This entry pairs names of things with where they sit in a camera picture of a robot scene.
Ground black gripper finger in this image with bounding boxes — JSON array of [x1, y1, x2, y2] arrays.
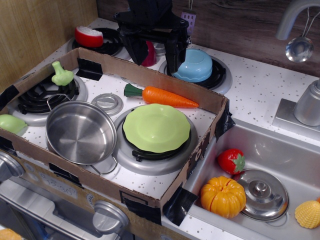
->
[[120, 34, 149, 66], [164, 29, 189, 74]]

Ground light blue plastic bowl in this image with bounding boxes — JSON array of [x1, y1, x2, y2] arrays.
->
[[171, 48, 213, 83]]

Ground yellow toy bottom left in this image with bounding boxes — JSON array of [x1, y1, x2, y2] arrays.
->
[[0, 228, 22, 240]]

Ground orange toy carrot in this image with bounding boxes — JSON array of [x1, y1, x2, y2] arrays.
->
[[123, 83, 199, 108]]

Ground silver stove knob left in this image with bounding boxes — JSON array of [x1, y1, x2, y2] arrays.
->
[[0, 151, 25, 182]]

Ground light green plastic plate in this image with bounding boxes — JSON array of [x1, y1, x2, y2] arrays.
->
[[122, 103, 192, 154]]

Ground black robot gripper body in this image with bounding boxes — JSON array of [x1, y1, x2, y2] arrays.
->
[[113, 0, 189, 44]]

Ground black front right burner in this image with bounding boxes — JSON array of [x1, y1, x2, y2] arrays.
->
[[121, 107, 193, 161]]

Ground black burner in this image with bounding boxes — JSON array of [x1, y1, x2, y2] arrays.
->
[[69, 27, 124, 56], [121, 107, 193, 161], [17, 74, 80, 115], [165, 55, 227, 90]]

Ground silver stovetop knob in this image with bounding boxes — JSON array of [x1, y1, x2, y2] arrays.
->
[[91, 93, 124, 116], [153, 42, 166, 57]]

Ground stainless steel pot lid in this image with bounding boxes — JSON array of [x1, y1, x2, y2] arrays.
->
[[232, 168, 290, 222]]

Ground silver toy faucet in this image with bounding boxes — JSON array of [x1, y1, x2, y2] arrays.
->
[[272, 0, 320, 140]]

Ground dark red toy beet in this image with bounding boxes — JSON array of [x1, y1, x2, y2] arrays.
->
[[141, 41, 157, 67]]

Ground silver stove knob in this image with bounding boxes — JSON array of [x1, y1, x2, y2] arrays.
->
[[92, 200, 130, 235], [0, 151, 25, 182]]

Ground black rear right burner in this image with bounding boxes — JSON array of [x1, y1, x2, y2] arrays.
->
[[165, 55, 227, 90]]

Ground silver stove knob front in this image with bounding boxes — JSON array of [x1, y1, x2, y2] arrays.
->
[[92, 200, 130, 235]]

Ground silver stovetop knob centre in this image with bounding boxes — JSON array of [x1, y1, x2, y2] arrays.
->
[[91, 93, 124, 116]]

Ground silver toy sink basin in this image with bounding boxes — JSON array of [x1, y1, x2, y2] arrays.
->
[[185, 120, 320, 240]]

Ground red toy strawberry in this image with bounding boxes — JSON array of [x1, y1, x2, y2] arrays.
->
[[217, 148, 245, 175]]

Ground hanging purple spatula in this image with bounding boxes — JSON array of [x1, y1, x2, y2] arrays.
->
[[181, 0, 196, 36]]

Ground yellow toy corn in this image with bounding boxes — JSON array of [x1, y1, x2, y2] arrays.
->
[[294, 200, 320, 229]]

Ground silver stovetop knob rear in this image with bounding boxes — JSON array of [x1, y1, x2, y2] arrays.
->
[[153, 42, 166, 57]]

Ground orange toy pumpkin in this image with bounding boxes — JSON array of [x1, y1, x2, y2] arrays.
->
[[200, 176, 247, 219]]

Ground brown cardboard fence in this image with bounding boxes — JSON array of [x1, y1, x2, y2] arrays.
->
[[0, 48, 235, 225]]

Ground black rear left burner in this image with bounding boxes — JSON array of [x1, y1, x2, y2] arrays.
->
[[69, 27, 124, 56]]

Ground black front left burner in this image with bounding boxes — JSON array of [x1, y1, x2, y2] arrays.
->
[[17, 74, 80, 115]]

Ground hanging silver ladle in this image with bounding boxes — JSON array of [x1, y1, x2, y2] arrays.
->
[[285, 8, 320, 63]]

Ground light green toy pear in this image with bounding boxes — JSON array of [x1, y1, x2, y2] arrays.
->
[[0, 114, 28, 134]]

